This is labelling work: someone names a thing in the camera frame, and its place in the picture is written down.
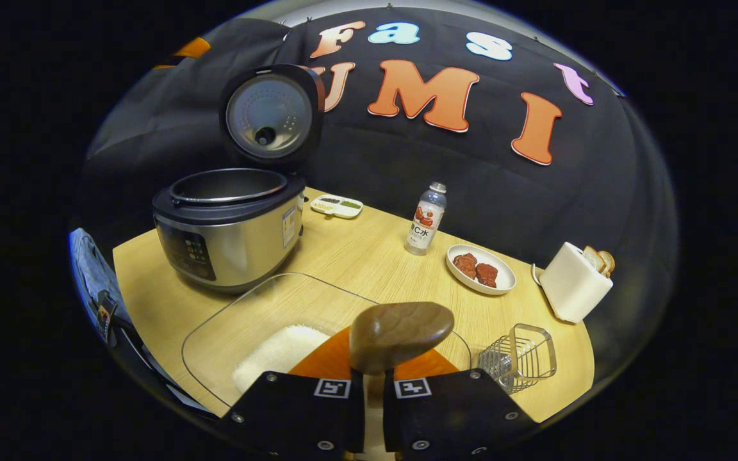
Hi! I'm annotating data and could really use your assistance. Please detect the wooden spoon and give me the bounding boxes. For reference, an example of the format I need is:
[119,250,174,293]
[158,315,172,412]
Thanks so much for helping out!
[348,301,455,458]

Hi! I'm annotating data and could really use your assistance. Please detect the white round plate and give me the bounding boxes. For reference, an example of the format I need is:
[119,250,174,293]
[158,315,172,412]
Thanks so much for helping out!
[446,244,517,296]

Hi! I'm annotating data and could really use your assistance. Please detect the white toaster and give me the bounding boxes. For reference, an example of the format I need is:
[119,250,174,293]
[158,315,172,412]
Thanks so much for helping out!
[539,241,614,324]

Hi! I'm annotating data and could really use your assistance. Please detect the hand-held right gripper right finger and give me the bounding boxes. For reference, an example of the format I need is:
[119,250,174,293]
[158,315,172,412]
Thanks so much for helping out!
[382,348,539,461]

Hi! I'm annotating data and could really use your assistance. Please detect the black backdrop cloth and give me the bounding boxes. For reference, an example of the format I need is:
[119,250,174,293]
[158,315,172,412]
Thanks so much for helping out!
[78,6,680,385]

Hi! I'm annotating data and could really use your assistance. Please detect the dark grey rice cooker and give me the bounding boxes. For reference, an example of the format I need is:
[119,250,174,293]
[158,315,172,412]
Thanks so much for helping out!
[152,63,326,294]

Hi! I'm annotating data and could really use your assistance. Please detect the person's blue jeans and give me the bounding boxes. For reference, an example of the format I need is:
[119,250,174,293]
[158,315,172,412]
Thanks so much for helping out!
[68,229,129,346]

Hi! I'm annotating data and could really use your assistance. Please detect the clear plastic drink bottle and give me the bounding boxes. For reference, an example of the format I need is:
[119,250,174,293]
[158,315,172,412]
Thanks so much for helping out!
[405,182,448,256]

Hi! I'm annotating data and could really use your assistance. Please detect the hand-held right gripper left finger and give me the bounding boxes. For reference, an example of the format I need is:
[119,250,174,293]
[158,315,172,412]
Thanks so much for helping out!
[218,327,367,461]

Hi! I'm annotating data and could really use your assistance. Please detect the white divided bean dish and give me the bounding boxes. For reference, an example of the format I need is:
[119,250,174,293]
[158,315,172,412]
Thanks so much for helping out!
[309,193,364,220]

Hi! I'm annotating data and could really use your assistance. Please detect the clear glass container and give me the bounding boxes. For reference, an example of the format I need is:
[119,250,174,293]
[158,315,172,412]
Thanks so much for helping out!
[181,272,472,417]

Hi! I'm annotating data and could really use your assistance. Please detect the wire metal chopstick holder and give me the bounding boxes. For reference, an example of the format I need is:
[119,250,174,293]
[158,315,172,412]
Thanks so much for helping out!
[477,323,557,394]

